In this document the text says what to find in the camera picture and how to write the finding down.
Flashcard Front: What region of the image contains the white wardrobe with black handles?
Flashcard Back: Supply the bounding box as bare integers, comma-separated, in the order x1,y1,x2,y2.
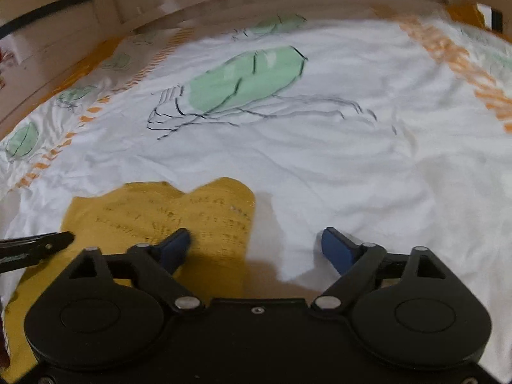
1,0,121,109

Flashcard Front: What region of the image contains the white leaf-print bed sheet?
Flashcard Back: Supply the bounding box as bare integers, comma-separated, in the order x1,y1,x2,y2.
1,14,511,382

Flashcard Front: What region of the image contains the orange mattress cover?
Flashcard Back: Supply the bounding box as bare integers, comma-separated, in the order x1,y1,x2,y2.
444,3,487,29

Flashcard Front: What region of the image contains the mustard yellow knit garment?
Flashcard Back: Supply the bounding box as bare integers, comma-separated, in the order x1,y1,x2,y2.
1,178,255,382

